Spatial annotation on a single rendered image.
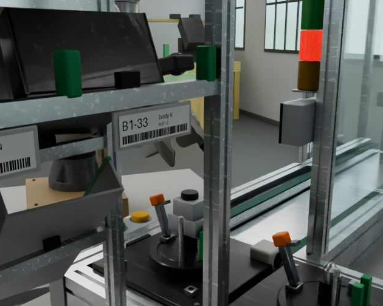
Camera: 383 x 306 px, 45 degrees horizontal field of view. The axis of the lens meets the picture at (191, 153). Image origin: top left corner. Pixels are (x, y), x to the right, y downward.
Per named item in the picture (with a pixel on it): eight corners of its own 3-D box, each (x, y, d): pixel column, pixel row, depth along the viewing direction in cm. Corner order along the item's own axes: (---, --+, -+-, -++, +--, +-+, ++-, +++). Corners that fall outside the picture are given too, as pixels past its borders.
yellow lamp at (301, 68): (291, 88, 79) (293, 60, 78) (304, 87, 83) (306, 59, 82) (318, 91, 76) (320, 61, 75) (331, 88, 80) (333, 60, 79)
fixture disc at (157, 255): (132, 261, 80) (132, 250, 79) (185, 235, 90) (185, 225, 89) (194, 289, 71) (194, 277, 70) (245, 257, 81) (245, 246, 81)
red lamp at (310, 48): (293, 59, 78) (295, 30, 77) (306, 58, 82) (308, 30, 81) (320, 61, 75) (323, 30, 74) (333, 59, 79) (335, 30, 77)
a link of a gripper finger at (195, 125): (200, 159, 84) (165, 124, 84) (219, 142, 80) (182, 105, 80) (193, 168, 82) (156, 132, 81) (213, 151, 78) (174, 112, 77)
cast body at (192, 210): (167, 229, 79) (166, 190, 78) (184, 221, 83) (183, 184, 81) (205, 243, 74) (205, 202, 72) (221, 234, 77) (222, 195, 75)
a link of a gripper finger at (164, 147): (158, 180, 75) (147, 133, 80) (177, 162, 71) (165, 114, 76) (141, 178, 73) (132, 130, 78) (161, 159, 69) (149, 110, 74)
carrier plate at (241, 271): (92, 272, 80) (91, 261, 79) (183, 229, 97) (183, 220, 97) (198, 328, 64) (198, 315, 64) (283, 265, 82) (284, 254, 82)
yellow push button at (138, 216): (127, 223, 100) (127, 214, 100) (140, 217, 103) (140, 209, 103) (140, 227, 98) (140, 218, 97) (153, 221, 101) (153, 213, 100)
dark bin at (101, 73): (-41, 173, 56) (-54, 116, 57) (59, 156, 64) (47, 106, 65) (26, 98, 34) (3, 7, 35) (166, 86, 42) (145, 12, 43)
